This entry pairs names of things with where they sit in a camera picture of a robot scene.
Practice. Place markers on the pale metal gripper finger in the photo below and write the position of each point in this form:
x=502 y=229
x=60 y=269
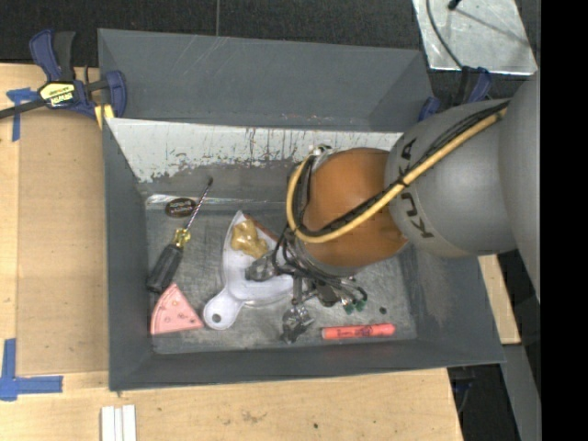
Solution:
x=289 y=330
x=306 y=321

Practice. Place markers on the small grey metal object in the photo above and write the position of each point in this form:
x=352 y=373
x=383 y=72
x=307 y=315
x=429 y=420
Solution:
x=260 y=269

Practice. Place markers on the orange-red marker pen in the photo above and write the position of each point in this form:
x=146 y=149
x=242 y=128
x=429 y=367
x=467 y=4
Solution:
x=358 y=331

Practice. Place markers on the white plastic cutting board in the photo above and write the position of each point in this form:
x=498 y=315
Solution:
x=234 y=274

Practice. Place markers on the tan toy figure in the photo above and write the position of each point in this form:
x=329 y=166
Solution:
x=248 y=240

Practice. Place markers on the pink wedge toy cheese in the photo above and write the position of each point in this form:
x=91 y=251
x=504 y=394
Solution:
x=172 y=315

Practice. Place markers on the dark brown oval badge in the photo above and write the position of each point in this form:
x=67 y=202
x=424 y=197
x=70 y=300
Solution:
x=178 y=208

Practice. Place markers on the grey metal bin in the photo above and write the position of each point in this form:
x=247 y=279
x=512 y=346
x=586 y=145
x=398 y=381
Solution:
x=257 y=76

